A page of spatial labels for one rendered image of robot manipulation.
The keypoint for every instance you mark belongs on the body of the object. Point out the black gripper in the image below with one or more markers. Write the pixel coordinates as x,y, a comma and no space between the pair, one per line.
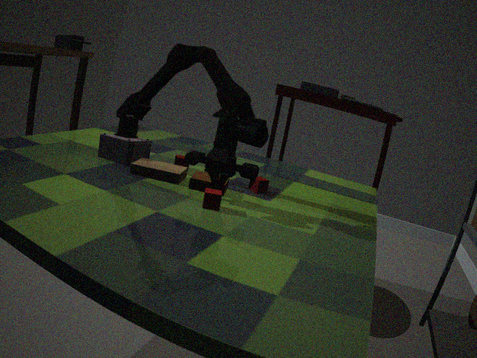
246,170

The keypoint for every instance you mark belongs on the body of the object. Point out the brown block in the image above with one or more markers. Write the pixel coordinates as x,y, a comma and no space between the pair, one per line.
201,180

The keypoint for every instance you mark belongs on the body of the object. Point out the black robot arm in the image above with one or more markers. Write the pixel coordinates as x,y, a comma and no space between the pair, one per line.
239,123

